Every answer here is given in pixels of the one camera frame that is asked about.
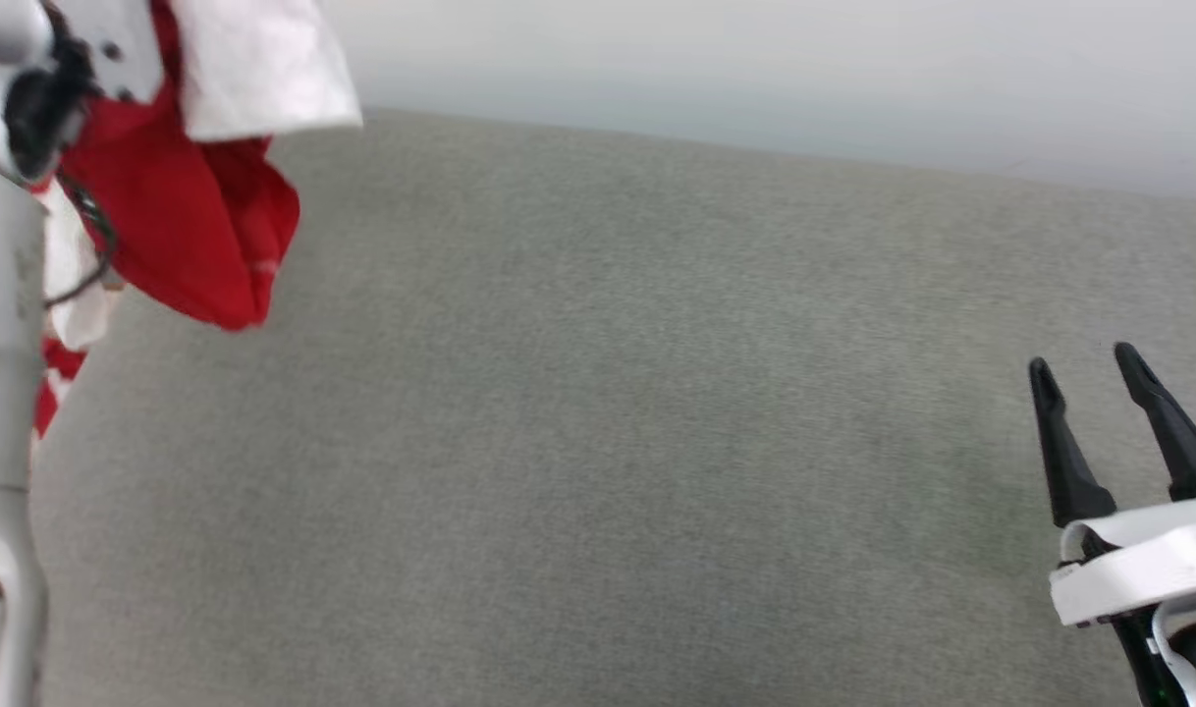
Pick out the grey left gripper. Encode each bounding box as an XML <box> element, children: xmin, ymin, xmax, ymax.
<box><xmin>61</xmin><ymin>0</ymin><xmax>165</xmax><ymax>105</ymax></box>

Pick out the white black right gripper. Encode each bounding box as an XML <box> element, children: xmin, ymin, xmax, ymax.
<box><xmin>1027</xmin><ymin>341</ymin><xmax>1196</xmax><ymax>707</ymax></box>

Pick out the red and white jersey garment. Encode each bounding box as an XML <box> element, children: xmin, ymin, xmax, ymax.
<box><xmin>30</xmin><ymin>0</ymin><xmax>364</xmax><ymax>443</ymax></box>

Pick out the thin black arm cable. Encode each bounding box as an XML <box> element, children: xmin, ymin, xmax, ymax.
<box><xmin>43</xmin><ymin>172</ymin><xmax>120</xmax><ymax>310</ymax></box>

